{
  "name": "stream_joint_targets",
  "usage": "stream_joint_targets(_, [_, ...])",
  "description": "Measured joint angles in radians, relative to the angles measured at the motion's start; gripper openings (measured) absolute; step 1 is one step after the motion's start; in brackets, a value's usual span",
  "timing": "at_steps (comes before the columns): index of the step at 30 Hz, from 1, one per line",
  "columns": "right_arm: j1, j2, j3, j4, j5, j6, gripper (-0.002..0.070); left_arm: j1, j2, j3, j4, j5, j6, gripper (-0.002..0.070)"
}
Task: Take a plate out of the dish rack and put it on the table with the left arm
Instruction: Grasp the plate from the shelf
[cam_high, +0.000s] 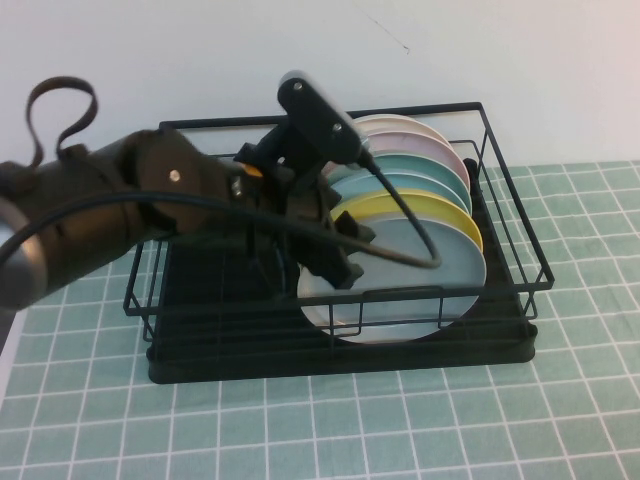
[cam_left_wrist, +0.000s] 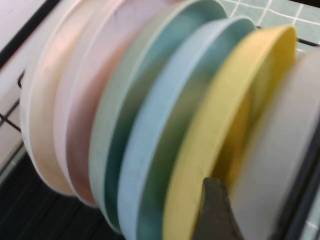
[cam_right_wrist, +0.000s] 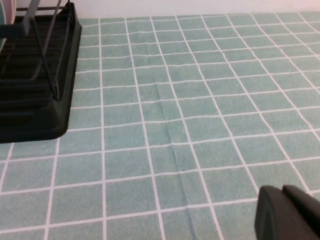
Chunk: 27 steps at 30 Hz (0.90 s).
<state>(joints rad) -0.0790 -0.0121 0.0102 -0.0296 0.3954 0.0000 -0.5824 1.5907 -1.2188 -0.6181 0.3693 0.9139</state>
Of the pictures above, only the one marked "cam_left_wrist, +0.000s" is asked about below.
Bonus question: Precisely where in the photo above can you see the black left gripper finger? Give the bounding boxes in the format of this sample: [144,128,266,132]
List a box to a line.
[191,176,249,240]

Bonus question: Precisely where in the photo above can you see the pale grey plate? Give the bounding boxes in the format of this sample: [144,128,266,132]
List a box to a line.
[226,47,320,240]

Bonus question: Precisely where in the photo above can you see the yellow plate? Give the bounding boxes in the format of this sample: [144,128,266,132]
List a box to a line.
[162,24,298,240]

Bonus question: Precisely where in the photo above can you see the blue plate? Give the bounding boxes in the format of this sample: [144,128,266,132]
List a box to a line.
[117,16,256,240]

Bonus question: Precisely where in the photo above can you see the green plate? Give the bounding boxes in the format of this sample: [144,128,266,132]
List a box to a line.
[88,0,229,227]

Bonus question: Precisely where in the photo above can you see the pink plate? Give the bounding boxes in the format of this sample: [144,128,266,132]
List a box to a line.
[53,0,176,208]

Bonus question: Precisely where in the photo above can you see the cream plate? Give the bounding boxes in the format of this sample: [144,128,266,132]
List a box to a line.
[18,0,126,196]

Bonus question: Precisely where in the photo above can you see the black plastic drain tray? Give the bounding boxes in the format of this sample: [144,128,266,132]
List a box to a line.
[0,149,123,240]

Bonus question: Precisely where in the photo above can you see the black wire dish rack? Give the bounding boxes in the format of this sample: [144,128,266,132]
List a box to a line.
[0,0,320,240]

